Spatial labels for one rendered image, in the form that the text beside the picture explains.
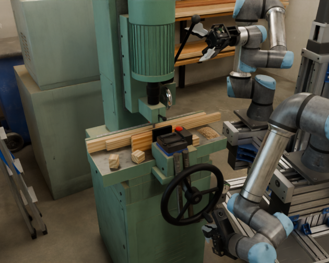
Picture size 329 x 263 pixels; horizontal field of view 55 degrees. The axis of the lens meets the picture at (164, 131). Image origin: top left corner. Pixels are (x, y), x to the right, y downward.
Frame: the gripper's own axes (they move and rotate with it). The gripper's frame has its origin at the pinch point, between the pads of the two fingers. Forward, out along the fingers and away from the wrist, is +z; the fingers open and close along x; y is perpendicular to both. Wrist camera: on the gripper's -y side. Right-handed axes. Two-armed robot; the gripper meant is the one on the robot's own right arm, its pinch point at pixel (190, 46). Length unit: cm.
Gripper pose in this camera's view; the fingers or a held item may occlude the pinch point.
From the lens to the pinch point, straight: 128.7
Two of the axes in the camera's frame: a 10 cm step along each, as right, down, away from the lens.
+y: 3.0, -3.9, -8.7
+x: 3.5, 8.9, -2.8
